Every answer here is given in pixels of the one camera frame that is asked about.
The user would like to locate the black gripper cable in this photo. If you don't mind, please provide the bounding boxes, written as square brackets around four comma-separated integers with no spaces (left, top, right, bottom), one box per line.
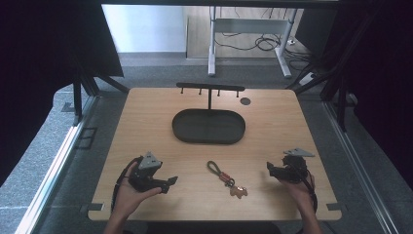
[291,160,319,215]
[110,156,144,213]

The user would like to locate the white desk frame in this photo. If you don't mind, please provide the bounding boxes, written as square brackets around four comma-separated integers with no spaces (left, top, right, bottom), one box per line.
[207,6,298,79]

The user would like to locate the black key rack with tray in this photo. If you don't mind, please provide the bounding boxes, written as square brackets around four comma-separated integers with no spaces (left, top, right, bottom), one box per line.
[171,82,246,145]

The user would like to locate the green cord keychain with charm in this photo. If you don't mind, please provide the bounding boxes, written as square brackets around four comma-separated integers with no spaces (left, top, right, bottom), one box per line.
[206,160,249,200]

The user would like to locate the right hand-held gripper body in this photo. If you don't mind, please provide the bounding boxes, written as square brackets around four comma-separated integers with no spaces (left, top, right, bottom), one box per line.
[274,147,316,185]

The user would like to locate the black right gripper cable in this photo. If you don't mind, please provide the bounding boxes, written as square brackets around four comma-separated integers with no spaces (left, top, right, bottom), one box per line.
[291,160,319,215]

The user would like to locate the black metal stand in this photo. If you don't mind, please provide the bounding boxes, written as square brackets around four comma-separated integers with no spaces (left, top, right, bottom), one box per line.
[71,73,131,127]
[285,72,350,133]

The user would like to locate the person's left hand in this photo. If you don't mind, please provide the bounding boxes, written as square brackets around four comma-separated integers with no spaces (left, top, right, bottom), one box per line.
[111,161,164,222]

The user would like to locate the person's right hand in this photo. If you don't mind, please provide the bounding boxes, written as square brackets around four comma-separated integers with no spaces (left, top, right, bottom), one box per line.
[280,173,318,216]

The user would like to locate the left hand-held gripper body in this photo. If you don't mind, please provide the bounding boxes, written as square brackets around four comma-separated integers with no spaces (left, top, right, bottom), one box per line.
[129,151,164,193]

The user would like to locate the aluminium rail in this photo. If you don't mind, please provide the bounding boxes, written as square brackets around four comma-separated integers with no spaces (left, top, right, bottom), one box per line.
[14,95,99,234]
[321,100,399,234]

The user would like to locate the white power strip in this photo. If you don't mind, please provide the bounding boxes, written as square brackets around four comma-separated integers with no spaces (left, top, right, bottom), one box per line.
[298,71,317,87]

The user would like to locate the dark panel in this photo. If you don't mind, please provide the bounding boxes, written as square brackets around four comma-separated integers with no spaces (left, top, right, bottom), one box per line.
[293,7,339,60]

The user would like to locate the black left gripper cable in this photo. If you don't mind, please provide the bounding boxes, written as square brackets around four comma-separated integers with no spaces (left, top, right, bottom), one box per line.
[110,156,144,213]

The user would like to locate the person's dark clothing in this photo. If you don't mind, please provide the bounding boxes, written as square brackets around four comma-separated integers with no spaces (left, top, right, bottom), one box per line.
[123,220,305,234]

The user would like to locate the black floor cables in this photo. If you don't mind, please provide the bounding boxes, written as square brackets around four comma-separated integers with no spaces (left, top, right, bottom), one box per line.
[213,30,314,72]

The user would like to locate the black curtain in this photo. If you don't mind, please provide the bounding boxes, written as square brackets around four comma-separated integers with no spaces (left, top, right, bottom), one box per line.
[0,0,125,188]
[319,0,413,191]

